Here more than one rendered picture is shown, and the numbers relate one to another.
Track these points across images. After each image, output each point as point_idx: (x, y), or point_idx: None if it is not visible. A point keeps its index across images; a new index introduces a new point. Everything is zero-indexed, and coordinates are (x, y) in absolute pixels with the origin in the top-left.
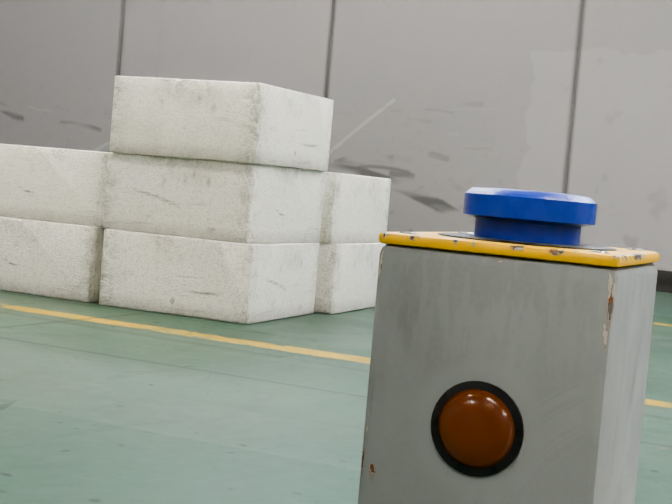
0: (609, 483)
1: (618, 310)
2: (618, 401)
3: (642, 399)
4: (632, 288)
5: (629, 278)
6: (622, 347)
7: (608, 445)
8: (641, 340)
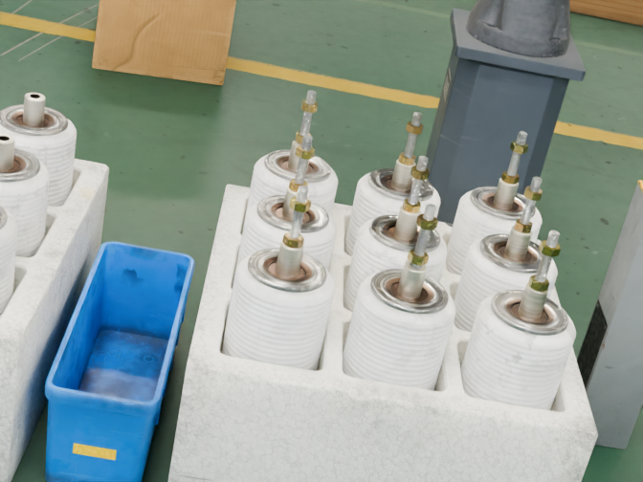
0: (623, 237)
1: (634, 193)
2: (630, 220)
3: (636, 242)
4: (639, 196)
5: (639, 191)
6: (633, 207)
7: (625, 225)
8: (639, 220)
